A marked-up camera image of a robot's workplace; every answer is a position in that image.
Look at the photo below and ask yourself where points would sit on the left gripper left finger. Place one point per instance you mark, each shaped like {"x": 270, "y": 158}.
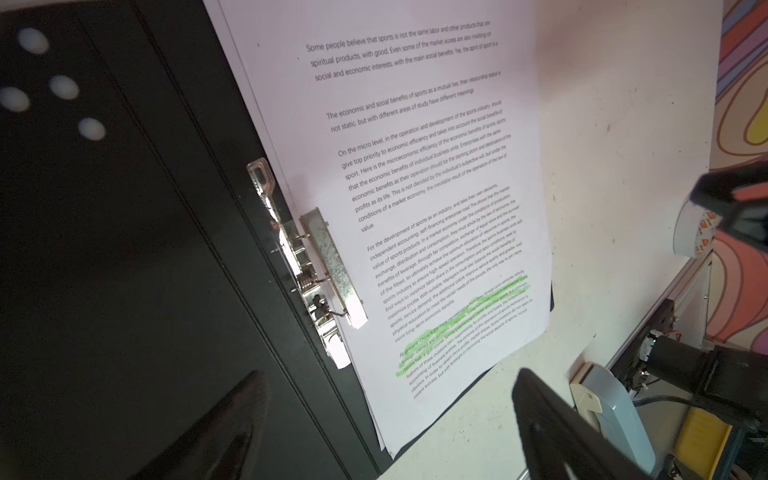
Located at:
{"x": 223, "y": 443}

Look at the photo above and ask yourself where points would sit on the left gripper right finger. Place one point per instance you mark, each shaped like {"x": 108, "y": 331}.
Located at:
{"x": 558, "y": 443}

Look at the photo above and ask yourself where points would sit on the tape roll on table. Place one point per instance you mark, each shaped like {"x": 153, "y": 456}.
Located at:
{"x": 694, "y": 231}

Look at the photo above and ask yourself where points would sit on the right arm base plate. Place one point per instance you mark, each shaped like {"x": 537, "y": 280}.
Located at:
{"x": 629, "y": 364}

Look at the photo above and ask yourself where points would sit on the blue file folder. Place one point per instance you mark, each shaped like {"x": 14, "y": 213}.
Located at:
{"x": 149, "y": 260}

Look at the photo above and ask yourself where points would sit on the stack of printed papers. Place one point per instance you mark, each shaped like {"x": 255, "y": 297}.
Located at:
{"x": 411, "y": 128}

